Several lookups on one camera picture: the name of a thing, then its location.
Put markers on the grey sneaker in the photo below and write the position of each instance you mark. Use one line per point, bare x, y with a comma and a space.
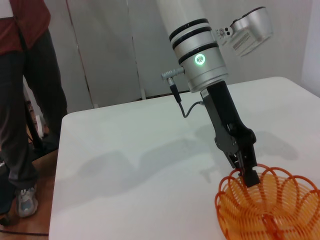
26, 202

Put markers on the orange plastic woven basket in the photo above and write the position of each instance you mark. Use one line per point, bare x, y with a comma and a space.
250, 207

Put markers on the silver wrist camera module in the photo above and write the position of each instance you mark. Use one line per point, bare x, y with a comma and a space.
252, 27

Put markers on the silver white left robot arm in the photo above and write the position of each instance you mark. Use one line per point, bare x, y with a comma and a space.
197, 45

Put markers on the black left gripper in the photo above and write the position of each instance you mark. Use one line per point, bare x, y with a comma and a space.
225, 117

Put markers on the metal left wrist connector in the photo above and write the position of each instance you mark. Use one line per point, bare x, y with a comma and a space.
172, 73

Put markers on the person in red shirt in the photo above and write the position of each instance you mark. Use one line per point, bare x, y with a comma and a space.
15, 100

